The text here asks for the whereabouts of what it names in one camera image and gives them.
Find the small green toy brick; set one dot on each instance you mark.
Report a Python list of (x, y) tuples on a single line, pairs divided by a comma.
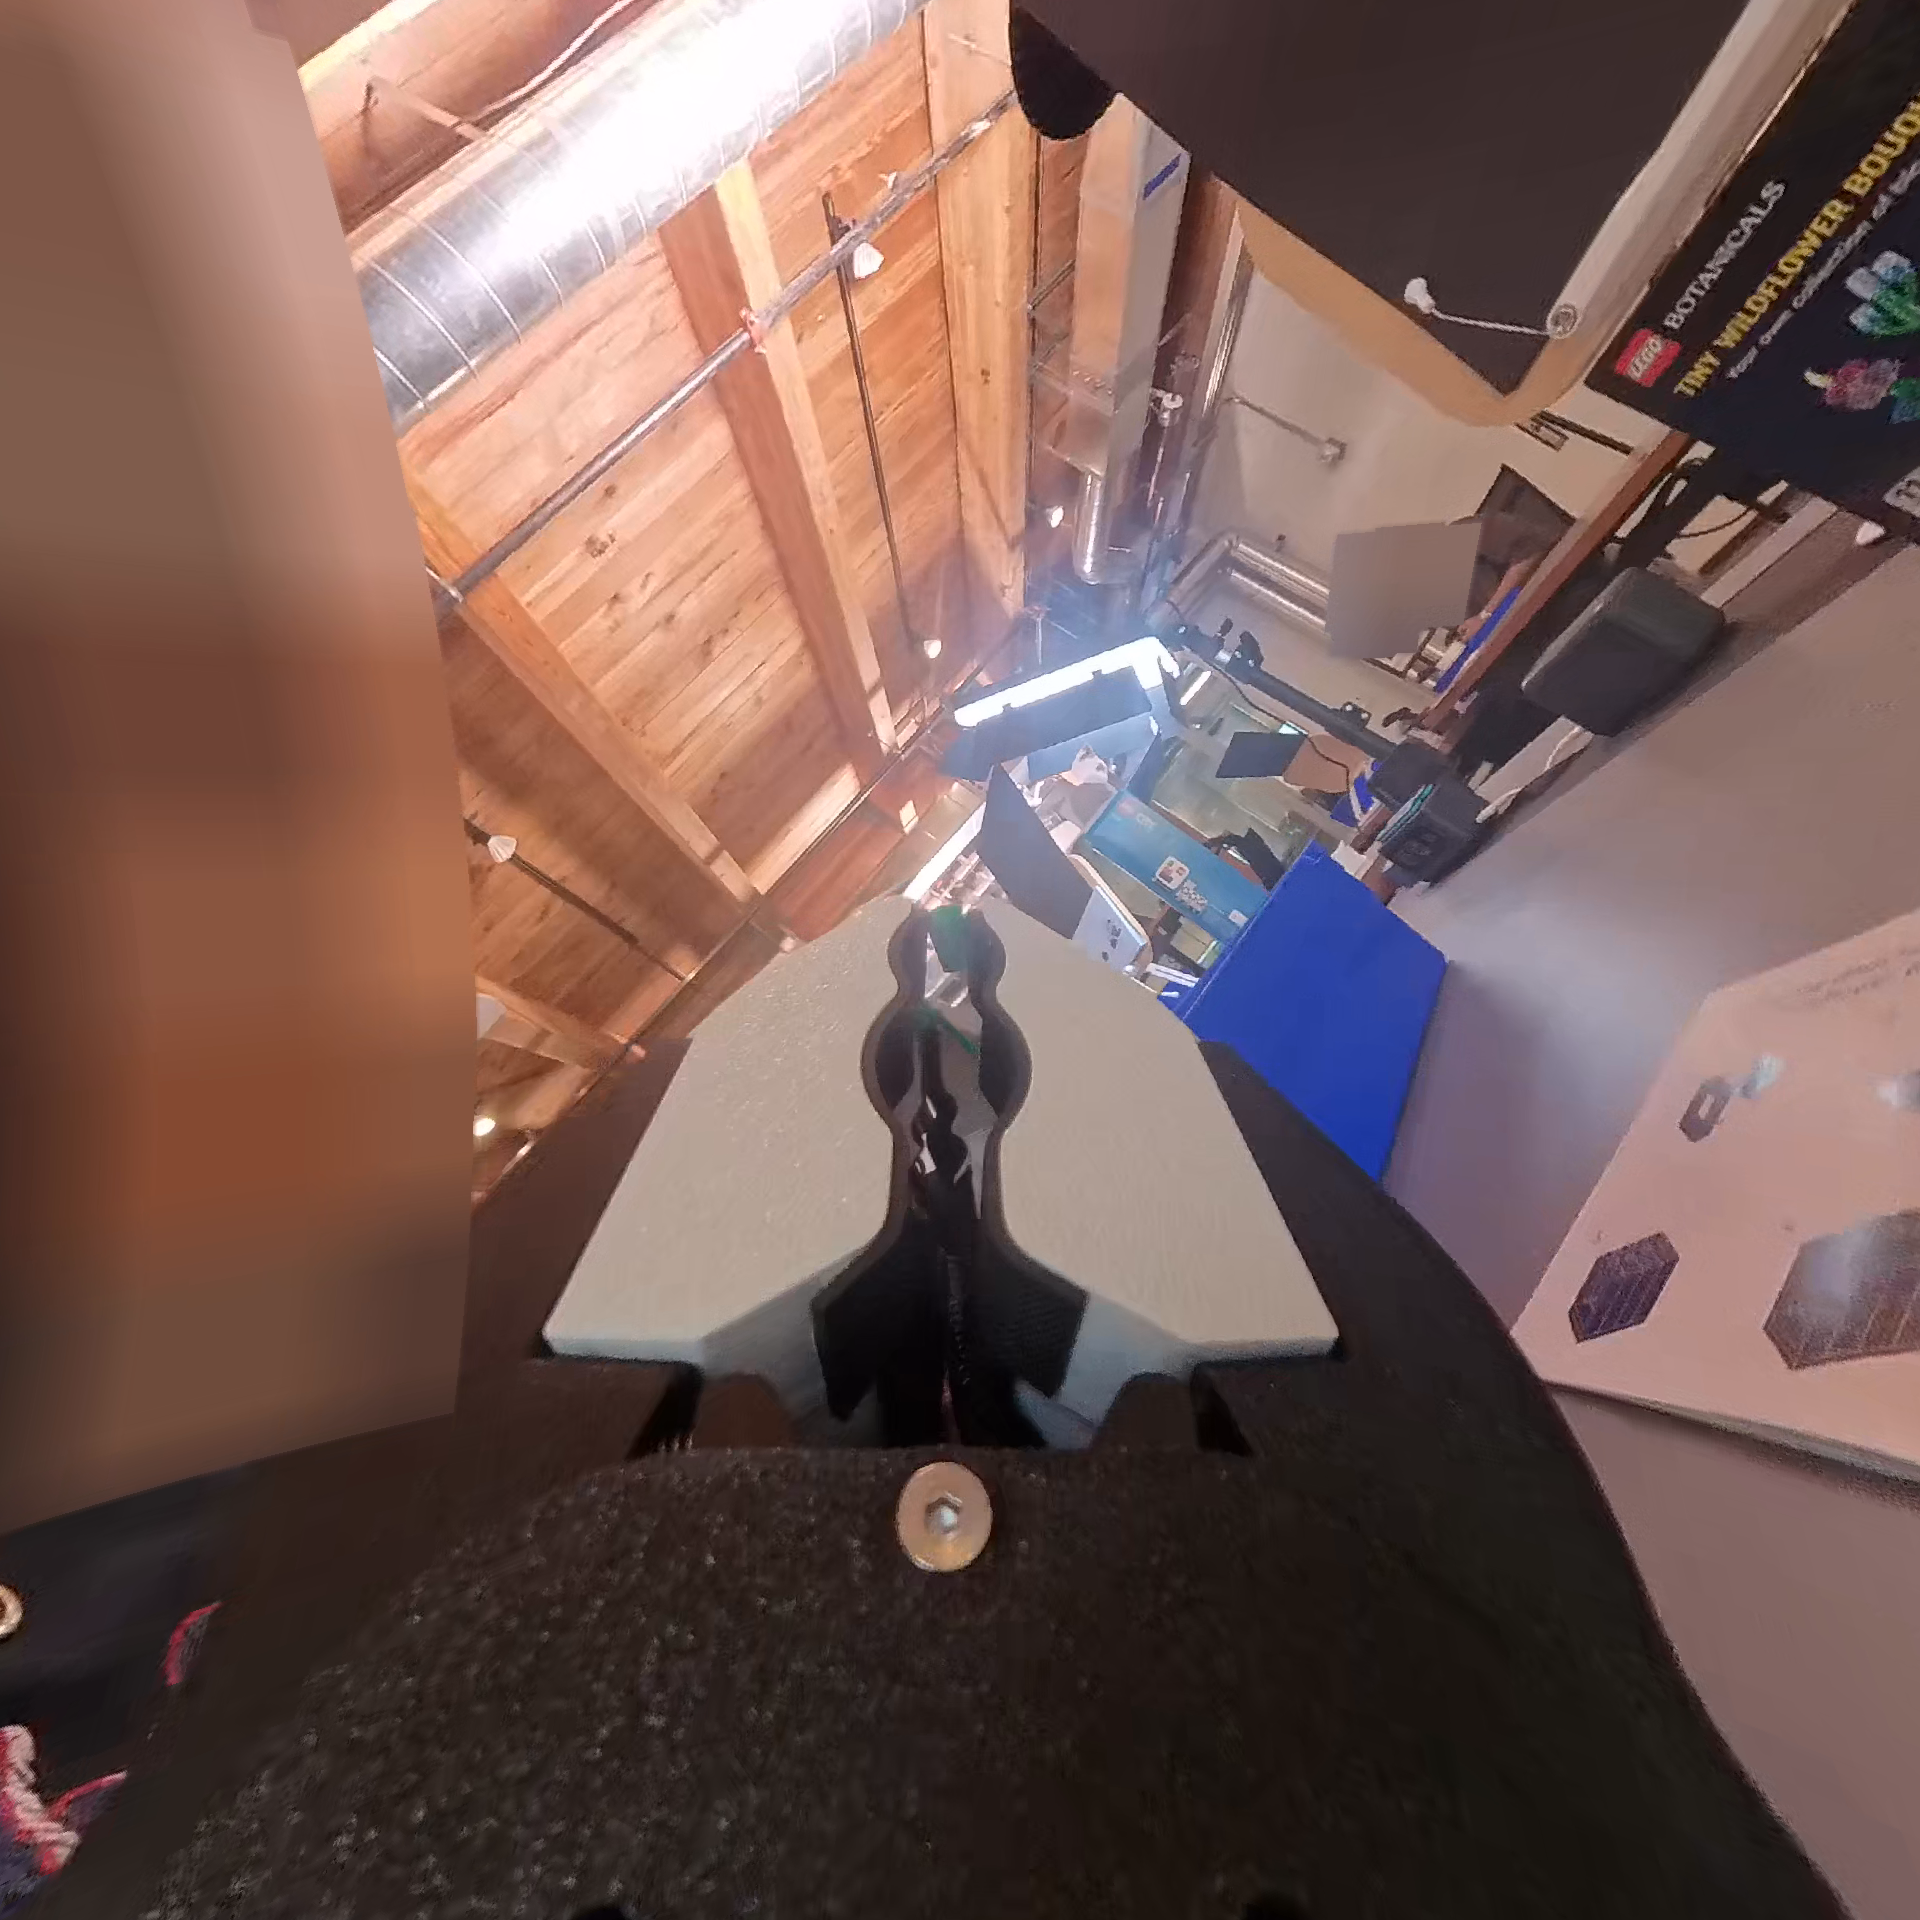
[(955, 947)]

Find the grey desk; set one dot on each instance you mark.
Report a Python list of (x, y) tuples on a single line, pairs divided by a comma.
[(1711, 872)]

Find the bright studio light panel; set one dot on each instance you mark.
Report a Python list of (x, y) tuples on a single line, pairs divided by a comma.
[(1066, 706)]

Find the dark charger block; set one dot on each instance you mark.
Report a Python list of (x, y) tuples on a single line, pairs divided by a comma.
[(1436, 826)]

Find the person's dark clothing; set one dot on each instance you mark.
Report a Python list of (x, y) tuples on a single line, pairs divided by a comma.
[(75, 1740)]

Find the blue plastic bin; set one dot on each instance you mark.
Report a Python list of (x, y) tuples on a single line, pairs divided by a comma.
[(1322, 1006)]

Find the black glossy cardboard box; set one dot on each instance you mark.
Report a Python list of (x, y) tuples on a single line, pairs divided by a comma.
[(1801, 271)]

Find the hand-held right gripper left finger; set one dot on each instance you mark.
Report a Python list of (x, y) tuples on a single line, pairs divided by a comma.
[(737, 1186)]

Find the white instruction booklet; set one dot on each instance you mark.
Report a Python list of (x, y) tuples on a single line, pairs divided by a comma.
[(1771, 1201)]

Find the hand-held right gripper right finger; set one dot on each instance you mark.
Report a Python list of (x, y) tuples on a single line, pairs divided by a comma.
[(1171, 1186)]

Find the black board on white stand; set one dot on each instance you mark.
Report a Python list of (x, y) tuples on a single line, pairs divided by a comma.
[(1352, 151)]

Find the blue printed carton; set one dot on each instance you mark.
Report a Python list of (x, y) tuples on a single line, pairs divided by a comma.
[(1178, 875)]

